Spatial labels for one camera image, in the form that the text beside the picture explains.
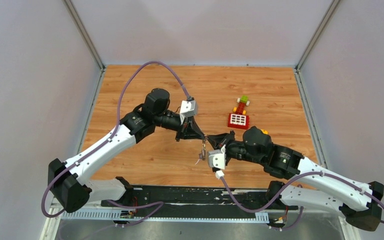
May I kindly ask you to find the red green toy brick car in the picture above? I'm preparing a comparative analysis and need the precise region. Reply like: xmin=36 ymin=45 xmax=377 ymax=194
xmin=232 ymin=95 xmax=250 ymax=115

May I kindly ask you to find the white slotted cable duct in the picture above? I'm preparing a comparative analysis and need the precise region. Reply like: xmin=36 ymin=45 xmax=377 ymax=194
xmin=60 ymin=209 xmax=270 ymax=224

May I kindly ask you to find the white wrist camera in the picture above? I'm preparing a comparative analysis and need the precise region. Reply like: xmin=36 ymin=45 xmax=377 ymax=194
xmin=207 ymin=145 xmax=227 ymax=170
xmin=179 ymin=100 xmax=198 ymax=124

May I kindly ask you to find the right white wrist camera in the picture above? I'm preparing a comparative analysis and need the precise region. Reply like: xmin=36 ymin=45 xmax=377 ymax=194
xmin=207 ymin=145 xmax=227 ymax=170

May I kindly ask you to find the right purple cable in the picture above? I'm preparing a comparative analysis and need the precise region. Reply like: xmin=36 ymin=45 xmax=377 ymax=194
xmin=215 ymin=170 xmax=384 ymax=232

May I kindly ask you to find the red white toy block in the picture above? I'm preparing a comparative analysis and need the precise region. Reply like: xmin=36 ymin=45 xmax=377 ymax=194
xmin=227 ymin=113 xmax=250 ymax=130

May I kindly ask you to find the silver keyring with clips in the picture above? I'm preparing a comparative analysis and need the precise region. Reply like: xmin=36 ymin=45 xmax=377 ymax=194
xmin=198 ymin=135 xmax=208 ymax=161

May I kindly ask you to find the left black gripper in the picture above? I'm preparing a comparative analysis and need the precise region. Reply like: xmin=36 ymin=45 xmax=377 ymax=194
xmin=154 ymin=111 xmax=206 ymax=142

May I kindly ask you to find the purple cable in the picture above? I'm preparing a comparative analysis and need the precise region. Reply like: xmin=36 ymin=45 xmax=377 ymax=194
xmin=40 ymin=60 xmax=194 ymax=240
xmin=215 ymin=170 xmax=384 ymax=232

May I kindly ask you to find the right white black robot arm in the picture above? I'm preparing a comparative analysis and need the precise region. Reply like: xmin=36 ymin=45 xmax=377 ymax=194
xmin=207 ymin=126 xmax=384 ymax=232

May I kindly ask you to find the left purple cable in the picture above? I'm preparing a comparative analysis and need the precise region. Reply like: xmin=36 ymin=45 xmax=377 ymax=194
xmin=40 ymin=60 xmax=194 ymax=240

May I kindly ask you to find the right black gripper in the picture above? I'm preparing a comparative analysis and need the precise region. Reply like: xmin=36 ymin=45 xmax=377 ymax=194
xmin=206 ymin=130 xmax=264 ymax=166

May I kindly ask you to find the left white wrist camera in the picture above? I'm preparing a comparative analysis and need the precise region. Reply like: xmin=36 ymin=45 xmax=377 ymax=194
xmin=179 ymin=100 xmax=198 ymax=124

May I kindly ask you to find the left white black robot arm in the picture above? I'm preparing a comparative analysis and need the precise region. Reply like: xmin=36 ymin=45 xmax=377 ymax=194
xmin=48 ymin=88 xmax=205 ymax=213

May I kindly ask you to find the yellow triangular toy piece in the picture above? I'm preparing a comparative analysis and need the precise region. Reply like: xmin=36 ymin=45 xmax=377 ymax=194
xmin=261 ymin=129 xmax=269 ymax=135

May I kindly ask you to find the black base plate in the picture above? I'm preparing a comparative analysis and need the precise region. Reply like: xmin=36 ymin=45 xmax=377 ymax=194
xmin=100 ymin=185 xmax=299 ymax=220

